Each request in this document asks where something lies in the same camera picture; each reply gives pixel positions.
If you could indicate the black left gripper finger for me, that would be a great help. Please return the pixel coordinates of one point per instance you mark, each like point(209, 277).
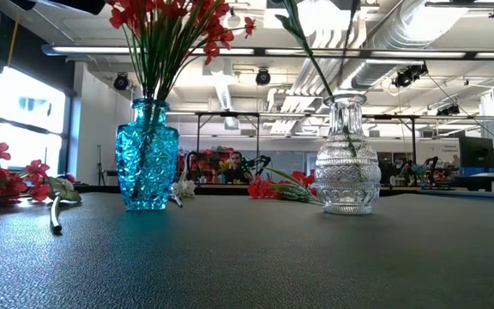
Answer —
point(84, 6)

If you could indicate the blue cut glass vase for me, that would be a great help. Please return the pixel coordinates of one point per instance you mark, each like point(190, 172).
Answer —
point(146, 154)

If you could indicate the small white flower sprig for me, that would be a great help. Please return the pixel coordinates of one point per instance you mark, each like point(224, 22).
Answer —
point(185, 188)

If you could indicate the clear cut glass vase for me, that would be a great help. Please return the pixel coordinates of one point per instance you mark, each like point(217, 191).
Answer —
point(347, 180)

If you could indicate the black background robot arm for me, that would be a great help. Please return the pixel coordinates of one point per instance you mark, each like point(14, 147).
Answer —
point(260, 162)

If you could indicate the yellow background flowers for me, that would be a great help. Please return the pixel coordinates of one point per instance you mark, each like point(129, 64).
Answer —
point(224, 165)

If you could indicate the long ceiling light strip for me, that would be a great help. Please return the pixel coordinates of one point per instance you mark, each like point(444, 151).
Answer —
point(92, 50)

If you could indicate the black ceiling spotlight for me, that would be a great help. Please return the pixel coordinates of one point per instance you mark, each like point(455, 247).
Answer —
point(121, 81)
point(263, 77)

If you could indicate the thin black tripod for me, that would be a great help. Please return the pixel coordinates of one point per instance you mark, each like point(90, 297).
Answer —
point(100, 165)

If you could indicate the small red object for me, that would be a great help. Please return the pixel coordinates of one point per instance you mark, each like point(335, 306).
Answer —
point(70, 177)

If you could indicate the person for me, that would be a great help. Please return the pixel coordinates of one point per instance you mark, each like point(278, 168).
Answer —
point(235, 161)

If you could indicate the white ceiling air unit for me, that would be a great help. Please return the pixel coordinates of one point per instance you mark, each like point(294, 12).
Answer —
point(324, 17)

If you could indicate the black track light cluster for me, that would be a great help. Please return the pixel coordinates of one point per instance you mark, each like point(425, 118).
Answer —
point(410, 76)
point(448, 110)

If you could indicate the black computer monitor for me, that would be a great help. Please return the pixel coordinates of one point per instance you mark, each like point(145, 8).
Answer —
point(476, 152)

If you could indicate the blue storage bin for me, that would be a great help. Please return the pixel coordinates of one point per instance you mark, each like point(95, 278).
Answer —
point(472, 171)

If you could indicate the black metal gantry frame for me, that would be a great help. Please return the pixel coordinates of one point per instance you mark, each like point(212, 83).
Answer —
point(227, 114)

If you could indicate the black table frame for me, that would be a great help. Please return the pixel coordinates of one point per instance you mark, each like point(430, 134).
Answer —
point(97, 188)

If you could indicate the silver ventilation duct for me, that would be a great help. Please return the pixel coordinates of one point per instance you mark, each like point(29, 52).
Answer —
point(405, 26)

